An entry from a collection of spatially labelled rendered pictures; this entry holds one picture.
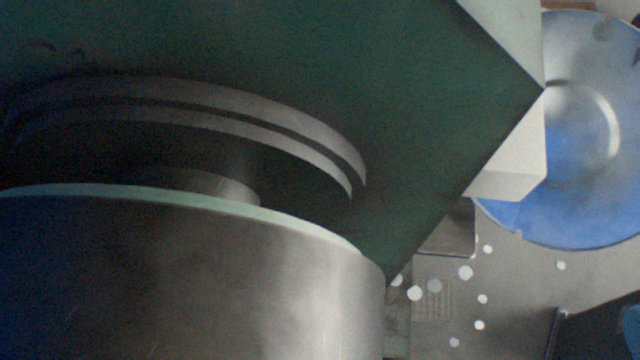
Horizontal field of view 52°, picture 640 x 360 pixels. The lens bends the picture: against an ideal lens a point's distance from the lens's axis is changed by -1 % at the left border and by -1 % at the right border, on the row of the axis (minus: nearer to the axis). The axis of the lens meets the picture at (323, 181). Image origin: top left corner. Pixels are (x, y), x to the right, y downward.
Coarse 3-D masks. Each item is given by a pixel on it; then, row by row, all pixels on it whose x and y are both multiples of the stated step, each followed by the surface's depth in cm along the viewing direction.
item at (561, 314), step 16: (608, 304) 139; (624, 304) 132; (560, 320) 163; (576, 320) 153; (592, 320) 144; (608, 320) 136; (560, 336) 159; (576, 336) 149; (592, 336) 141; (608, 336) 133; (624, 336) 126; (560, 352) 155; (576, 352) 146; (592, 352) 138; (608, 352) 132; (624, 352) 126
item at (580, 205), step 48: (576, 48) 74; (624, 48) 71; (576, 96) 75; (624, 96) 72; (576, 144) 76; (624, 144) 73; (576, 192) 78; (624, 192) 75; (528, 240) 83; (576, 240) 80; (624, 240) 76
